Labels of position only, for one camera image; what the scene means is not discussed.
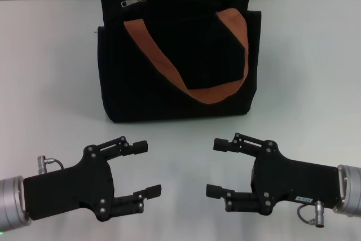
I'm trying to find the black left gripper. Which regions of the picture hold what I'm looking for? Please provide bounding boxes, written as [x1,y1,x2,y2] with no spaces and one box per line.
[23,135,162,222]

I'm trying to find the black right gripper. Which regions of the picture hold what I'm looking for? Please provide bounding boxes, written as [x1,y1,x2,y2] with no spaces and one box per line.
[205,132,342,217]

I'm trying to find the black food bag orange handles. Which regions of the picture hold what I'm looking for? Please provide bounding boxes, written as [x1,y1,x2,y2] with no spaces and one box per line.
[94,0,262,125]

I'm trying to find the silver metal zipper pull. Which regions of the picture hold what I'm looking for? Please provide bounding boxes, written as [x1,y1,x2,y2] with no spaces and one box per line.
[121,0,148,8]

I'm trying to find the right gripper cable with connector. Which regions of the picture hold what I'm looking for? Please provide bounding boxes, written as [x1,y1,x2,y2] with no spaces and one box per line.
[297,200,325,229]

